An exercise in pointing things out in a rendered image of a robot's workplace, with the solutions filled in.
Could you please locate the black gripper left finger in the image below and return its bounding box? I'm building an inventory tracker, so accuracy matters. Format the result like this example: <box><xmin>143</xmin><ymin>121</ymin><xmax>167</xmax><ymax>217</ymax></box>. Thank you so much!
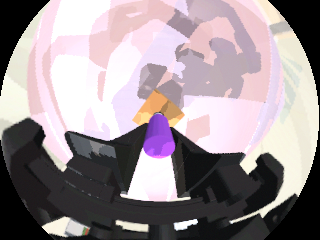
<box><xmin>64</xmin><ymin>121</ymin><xmax>148</xmax><ymax>195</ymax></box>

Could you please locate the orange block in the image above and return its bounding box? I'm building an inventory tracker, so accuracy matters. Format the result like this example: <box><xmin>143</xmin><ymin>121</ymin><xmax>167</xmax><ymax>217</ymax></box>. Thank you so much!
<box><xmin>133</xmin><ymin>89</ymin><xmax>184</xmax><ymax>127</ymax></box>

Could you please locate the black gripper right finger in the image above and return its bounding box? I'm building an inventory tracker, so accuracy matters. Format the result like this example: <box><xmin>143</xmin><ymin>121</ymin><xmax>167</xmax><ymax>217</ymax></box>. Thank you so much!
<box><xmin>171</xmin><ymin>127</ymin><xmax>245</xmax><ymax>199</ymax></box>

